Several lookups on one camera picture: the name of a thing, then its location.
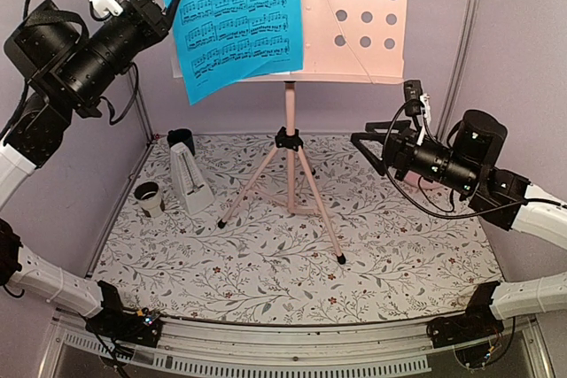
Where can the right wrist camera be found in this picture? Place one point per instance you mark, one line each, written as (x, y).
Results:
(418, 107)

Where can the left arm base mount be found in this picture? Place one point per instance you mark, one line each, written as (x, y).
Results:
(141, 327)

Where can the aluminium front rail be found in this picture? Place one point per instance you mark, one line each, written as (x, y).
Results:
(203, 348)

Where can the aluminium frame post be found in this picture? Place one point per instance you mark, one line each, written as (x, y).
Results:
(136, 103)
(455, 81)

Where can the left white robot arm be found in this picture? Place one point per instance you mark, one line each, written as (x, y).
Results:
(30, 141)

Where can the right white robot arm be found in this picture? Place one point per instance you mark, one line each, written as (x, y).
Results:
(510, 202)

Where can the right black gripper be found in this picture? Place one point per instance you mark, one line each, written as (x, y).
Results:
(399, 145)

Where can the blue sheet music page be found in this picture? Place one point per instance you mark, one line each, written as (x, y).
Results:
(221, 42)

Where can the right aluminium frame post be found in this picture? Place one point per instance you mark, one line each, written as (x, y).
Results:
(455, 81)

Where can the white paper cup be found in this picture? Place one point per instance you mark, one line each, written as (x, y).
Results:
(149, 198)

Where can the floral table mat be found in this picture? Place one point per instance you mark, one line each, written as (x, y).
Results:
(381, 259)

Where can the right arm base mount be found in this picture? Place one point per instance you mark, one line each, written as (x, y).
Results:
(474, 323)

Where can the white sheet music page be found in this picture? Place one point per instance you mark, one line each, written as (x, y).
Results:
(177, 71)

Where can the pink music stand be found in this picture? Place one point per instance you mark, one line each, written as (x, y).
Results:
(344, 41)

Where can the left aluminium frame post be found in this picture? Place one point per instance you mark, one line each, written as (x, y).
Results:
(136, 103)

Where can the pink plate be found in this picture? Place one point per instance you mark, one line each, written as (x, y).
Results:
(417, 181)

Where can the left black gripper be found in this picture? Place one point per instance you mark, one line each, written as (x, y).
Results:
(152, 19)

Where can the dark blue mug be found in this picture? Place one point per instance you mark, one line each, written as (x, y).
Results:
(181, 135)

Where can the white metronome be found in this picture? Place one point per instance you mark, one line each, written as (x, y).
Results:
(191, 189)

